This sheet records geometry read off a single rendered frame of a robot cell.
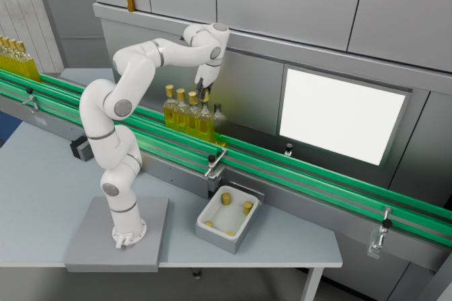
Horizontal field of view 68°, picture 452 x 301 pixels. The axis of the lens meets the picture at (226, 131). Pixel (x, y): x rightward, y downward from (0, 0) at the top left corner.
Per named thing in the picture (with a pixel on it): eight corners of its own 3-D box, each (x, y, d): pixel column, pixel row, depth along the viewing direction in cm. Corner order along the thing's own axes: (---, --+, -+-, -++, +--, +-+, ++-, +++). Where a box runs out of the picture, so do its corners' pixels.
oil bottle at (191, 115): (204, 144, 155) (202, 105, 142) (198, 151, 151) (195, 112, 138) (194, 140, 157) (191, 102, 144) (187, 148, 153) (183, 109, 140)
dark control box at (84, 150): (97, 152, 170) (93, 140, 165) (85, 162, 164) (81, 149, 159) (85, 148, 173) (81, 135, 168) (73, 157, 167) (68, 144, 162)
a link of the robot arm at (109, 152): (79, 138, 100) (105, 111, 113) (102, 197, 113) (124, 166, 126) (108, 140, 98) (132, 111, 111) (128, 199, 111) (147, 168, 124)
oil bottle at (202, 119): (215, 148, 153) (214, 109, 140) (208, 156, 149) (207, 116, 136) (204, 144, 155) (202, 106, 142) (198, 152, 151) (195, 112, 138)
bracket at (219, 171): (226, 179, 147) (226, 166, 143) (215, 193, 140) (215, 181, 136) (218, 175, 148) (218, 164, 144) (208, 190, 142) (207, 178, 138)
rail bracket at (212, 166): (228, 164, 144) (228, 142, 136) (208, 190, 132) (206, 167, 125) (222, 162, 145) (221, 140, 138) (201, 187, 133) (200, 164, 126)
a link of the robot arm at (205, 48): (147, 58, 108) (200, 40, 118) (169, 81, 102) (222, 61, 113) (146, 35, 102) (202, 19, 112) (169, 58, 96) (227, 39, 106)
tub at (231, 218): (259, 212, 140) (261, 198, 135) (235, 254, 125) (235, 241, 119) (222, 197, 147) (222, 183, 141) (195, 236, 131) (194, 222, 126)
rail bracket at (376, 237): (381, 240, 126) (400, 200, 112) (373, 278, 114) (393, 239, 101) (367, 235, 128) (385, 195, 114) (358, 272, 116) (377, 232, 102)
